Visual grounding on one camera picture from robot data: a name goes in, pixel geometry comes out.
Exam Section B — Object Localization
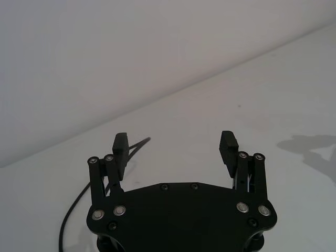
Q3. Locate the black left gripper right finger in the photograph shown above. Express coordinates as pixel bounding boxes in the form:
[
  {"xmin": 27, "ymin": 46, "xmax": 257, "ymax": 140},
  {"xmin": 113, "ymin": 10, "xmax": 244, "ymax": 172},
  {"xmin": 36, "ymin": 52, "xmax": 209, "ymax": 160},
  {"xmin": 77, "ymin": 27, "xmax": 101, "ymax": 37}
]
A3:
[{"xmin": 218, "ymin": 130, "xmax": 269, "ymax": 205}]

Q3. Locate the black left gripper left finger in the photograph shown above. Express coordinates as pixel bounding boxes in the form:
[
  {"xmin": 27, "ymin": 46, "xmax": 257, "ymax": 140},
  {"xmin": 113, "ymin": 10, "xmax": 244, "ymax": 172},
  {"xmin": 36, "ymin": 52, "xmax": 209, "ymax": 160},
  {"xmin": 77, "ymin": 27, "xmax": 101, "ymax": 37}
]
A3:
[{"xmin": 87, "ymin": 132, "xmax": 130, "ymax": 208}]

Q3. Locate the thin black cable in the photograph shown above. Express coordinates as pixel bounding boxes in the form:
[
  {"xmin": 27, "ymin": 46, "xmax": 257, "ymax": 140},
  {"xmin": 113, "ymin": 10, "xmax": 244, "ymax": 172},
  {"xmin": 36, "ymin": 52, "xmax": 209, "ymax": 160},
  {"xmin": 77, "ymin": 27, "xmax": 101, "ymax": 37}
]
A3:
[{"xmin": 59, "ymin": 135, "xmax": 152, "ymax": 252}]

